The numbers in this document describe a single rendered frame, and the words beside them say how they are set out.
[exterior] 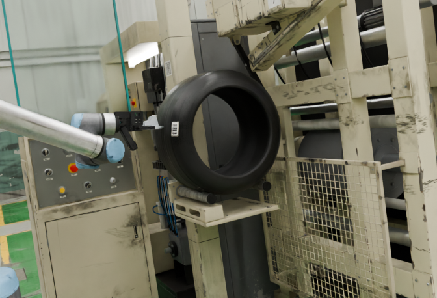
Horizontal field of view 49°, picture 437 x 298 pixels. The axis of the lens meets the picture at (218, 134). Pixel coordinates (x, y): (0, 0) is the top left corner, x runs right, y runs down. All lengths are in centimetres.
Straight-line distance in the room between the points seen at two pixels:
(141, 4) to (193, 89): 983
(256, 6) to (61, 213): 136
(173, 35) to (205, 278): 123
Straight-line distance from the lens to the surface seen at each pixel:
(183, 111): 197
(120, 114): 198
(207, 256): 249
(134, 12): 1170
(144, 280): 267
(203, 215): 204
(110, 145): 178
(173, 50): 239
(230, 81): 207
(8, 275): 155
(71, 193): 254
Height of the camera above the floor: 127
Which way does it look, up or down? 3 degrees down
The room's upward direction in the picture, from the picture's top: 8 degrees counter-clockwise
